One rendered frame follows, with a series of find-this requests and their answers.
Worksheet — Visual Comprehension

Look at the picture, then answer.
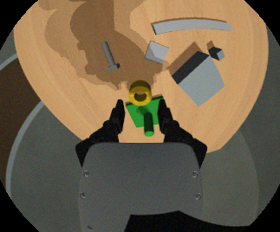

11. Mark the gold round nut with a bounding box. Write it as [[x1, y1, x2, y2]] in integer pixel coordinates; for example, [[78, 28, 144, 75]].
[[128, 81, 152, 106]]

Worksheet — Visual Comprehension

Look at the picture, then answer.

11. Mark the grey bolt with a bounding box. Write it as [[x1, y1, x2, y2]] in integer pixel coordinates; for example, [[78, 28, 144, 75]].
[[101, 42, 120, 72]]

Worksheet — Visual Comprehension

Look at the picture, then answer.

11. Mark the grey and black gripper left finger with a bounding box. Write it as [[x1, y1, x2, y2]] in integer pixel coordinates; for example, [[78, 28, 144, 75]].
[[75, 100, 126, 167]]

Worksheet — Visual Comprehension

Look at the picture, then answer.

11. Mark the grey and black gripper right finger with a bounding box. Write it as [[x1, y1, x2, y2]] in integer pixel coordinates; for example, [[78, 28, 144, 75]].
[[157, 100, 207, 169]]

